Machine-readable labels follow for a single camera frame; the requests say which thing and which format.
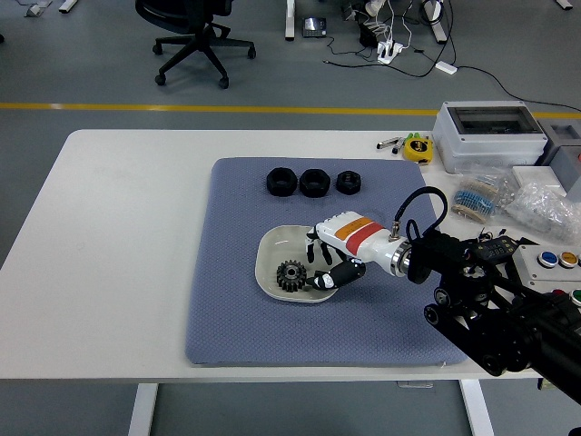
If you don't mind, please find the white table leg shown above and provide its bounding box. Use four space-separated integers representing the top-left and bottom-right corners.
128 383 160 436
458 379 495 436

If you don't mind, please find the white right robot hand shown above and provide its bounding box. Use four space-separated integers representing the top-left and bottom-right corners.
304 211 409 292

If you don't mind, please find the clear bag of plastic parts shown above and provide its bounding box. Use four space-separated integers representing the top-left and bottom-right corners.
503 183 581 244

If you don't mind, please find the yellow tape measure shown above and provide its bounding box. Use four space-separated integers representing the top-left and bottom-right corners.
402 137 435 164

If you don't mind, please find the large black metal gear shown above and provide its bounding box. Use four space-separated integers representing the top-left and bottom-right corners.
275 259 309 293

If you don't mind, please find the black floor cable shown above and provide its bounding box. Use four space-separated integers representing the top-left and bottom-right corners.
322 38 581 114

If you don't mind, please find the dark grey box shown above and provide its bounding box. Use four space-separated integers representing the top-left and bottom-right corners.
535 122 581 192

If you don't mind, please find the clear bag of blue resistors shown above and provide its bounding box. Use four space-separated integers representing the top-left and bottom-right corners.
447 165 518 224

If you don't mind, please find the white flat box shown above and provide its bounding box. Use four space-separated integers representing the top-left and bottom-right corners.
511 165 568 197

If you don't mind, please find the white square dish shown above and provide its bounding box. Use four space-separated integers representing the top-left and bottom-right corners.
253 224 343 304

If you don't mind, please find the blue-grey padded mat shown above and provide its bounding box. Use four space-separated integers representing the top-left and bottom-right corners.
183 156 471 368

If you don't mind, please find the black desk phone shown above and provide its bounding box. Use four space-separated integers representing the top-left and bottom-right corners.
301 16 329 38

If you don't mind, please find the black office chair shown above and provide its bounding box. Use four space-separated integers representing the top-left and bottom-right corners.
134 0 258 90

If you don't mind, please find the small black hex nut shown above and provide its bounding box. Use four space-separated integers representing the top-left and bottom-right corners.
335 170 363 195

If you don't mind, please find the white desk leg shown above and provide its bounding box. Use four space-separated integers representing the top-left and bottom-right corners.
284 0 297 41
421 0 448 45

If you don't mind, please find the light grey electrical enclosure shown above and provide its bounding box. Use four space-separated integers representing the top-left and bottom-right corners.
430 100 549 173

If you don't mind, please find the black digital panel meter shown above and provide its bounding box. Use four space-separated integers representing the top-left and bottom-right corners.
469 235 521 263

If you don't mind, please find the large black hex nut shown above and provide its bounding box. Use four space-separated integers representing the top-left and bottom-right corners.
264 167 299 198
298 168 332 199

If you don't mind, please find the white power strip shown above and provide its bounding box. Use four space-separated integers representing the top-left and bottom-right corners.
376 40 405 64

